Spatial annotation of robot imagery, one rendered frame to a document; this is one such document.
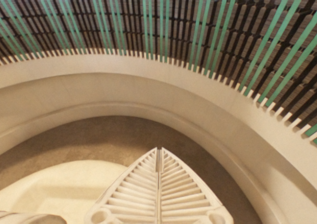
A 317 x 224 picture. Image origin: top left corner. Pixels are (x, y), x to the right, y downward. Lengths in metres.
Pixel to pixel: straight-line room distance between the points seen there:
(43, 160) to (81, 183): 0.67
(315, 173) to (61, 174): 0.68
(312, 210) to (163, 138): 0.69
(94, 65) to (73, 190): 0.57
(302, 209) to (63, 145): 1.21
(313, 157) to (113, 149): 0.87
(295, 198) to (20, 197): 0.87
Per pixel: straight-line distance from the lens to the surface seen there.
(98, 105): 1.08
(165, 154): 0.17
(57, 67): 0.89
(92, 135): 1.06
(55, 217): 0.23
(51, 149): 1.14
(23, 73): 0.95
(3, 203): 0.55
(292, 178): 0.72
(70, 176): 0.49
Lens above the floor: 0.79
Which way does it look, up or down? 46 degrees down
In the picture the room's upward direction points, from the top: straight up
